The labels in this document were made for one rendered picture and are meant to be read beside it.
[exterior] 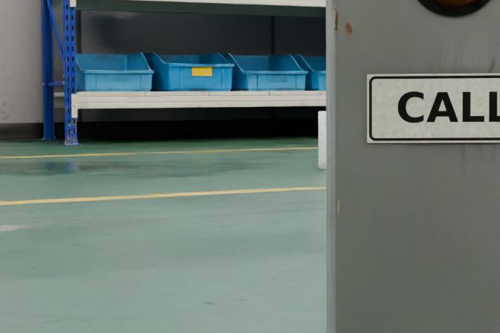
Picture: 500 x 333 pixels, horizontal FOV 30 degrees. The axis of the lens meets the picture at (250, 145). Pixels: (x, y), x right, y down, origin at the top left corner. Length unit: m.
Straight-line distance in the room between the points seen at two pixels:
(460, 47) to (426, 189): 0.04
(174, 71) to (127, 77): 0.24
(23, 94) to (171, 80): 0.96
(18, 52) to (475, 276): 5.09
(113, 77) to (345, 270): 4.44
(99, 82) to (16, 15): 0.85
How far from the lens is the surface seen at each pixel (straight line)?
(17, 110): 5.32
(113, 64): 5.20
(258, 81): 4.94
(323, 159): 2.88
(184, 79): 4.79
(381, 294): 0.28
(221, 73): 4.86
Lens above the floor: 0.23
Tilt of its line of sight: 3 degrees down
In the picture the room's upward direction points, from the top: straight up
